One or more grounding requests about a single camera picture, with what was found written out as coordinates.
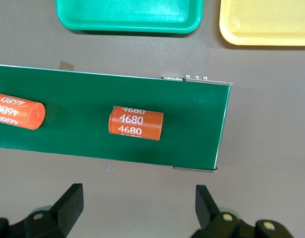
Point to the orange cylinder printed 4680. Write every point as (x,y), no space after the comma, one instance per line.
(16,111)
(136,124)

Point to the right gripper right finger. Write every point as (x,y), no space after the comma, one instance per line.
(217,223)

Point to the green plastic tray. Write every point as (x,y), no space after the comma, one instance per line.
(130,15)

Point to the brown tape piece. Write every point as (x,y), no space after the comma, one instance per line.
(66,66)

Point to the green conveyor belt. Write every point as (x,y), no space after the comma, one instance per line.
(75,96)

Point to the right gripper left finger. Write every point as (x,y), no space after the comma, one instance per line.
(56,223)

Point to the yellow plastic tray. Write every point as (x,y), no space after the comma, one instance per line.
(269,22)

